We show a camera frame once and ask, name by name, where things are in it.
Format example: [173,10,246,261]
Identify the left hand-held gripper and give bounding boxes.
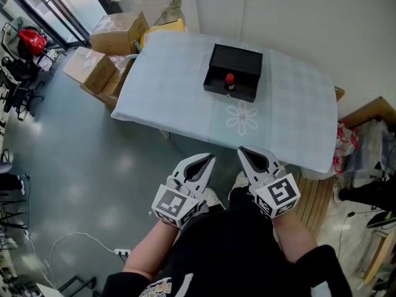
[150,152,217,230]

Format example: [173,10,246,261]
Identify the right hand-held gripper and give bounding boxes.
[237,145,302,220]

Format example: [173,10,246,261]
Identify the black box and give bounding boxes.
[202,43,264,103]

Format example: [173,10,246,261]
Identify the person's left forearm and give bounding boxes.
[123,220,181,280]

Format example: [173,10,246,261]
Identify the person's right forearm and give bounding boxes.
[273,210,319,264]

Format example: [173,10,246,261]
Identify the taped brown cardboard box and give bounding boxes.
[62,46,118,95]

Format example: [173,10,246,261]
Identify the large brown cardboard box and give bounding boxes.
[89,11,151,56]

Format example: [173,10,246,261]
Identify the person's right white shoe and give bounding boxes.
[228,171,250,197]

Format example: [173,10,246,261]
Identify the person's white shoe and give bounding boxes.
[228,171,250,197]
[204,187,225,212]

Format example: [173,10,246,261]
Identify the person's left white shoe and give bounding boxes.
[204,187,225,212]

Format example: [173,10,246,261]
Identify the wooden slatted board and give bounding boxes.
[295,170,337,238]

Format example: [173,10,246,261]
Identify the red printed plastic bags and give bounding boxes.
[332,121,361,174]

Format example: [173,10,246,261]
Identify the person's black t-shirt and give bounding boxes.
[101,196,353,297]

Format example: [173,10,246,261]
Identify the open brown cardboard carton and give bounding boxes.
[338,96,396,130]

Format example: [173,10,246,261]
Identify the yellow plastic container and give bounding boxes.
[140,19,186,51]

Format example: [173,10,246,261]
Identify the black office chair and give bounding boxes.
[1,56,46,122]

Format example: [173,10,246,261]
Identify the red bag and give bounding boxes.
[17,29,48,56]

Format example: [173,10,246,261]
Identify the black framed glass door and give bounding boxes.
[0,0,121,51]

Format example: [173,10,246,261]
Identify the grey hanging jacket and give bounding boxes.
[11,16,32,43]

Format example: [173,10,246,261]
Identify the white power cable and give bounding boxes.
[48,231,116,288]

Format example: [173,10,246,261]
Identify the black metal frame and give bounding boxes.
[57,275,97,294]

